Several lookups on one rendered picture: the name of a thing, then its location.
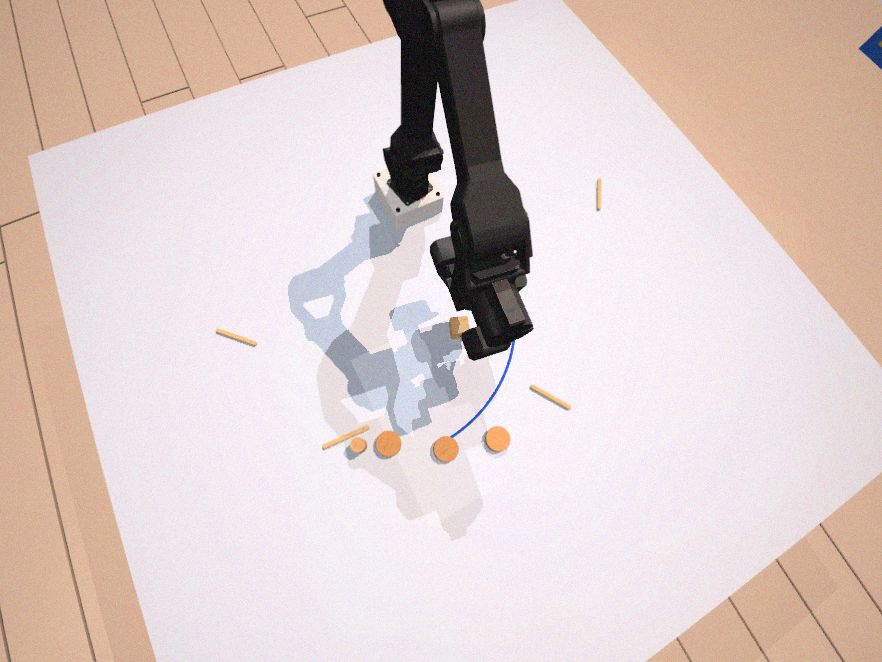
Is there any light wooden block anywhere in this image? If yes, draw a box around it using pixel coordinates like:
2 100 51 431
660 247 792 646
449 316 470 339

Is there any round wooden disc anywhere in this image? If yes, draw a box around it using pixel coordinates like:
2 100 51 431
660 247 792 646
376 431 401 456
485 426 511 452

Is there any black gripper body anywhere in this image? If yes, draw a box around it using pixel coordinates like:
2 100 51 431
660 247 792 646
430 236 512 361

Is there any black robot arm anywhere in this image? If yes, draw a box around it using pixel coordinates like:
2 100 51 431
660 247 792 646
382 0 534 347

